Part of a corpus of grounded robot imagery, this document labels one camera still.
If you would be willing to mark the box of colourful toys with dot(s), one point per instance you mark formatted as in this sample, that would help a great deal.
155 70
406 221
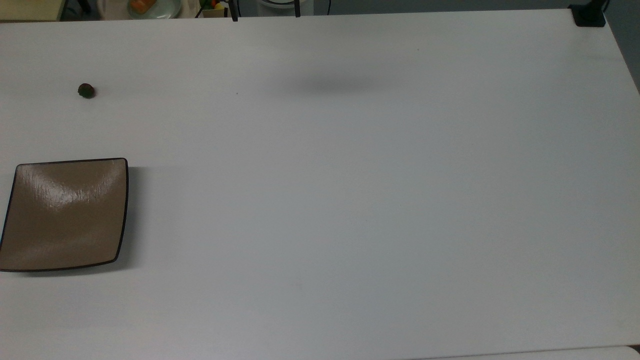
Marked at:
214 8

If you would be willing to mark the black table clamp mount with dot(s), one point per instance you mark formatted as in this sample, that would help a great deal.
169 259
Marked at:
588 15

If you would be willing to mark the small dark red strawberry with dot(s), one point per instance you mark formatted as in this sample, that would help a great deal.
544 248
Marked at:
86 91

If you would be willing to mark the light wooden furniture top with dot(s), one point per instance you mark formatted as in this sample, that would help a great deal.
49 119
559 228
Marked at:
30 9

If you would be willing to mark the glass bowl with orange fruit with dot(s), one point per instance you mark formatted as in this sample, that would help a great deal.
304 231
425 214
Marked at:
152 7

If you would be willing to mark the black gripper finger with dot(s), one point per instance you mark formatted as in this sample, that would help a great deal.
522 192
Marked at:
234 11
297 8

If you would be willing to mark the white round appliance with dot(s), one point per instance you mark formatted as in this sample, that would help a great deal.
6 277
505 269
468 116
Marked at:
280 6

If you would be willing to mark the square brown ceramic plate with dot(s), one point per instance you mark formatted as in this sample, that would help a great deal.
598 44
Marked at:
65 215

